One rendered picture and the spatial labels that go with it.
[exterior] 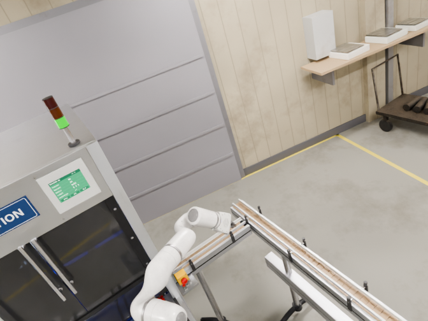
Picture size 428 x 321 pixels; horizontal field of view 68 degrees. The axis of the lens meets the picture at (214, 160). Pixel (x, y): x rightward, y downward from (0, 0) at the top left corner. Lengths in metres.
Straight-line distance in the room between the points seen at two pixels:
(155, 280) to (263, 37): 3.38
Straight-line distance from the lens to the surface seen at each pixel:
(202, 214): 1.45
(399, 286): 3.25
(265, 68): 4.22
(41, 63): 3.71
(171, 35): 3.71
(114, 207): 1.78
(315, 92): 4.70
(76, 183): 1.66
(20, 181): 1.65
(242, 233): 2.48
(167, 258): 1.28
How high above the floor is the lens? 2.64
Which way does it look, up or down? 30 degrees down
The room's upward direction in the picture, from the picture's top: 19 degrees counter-clockwise
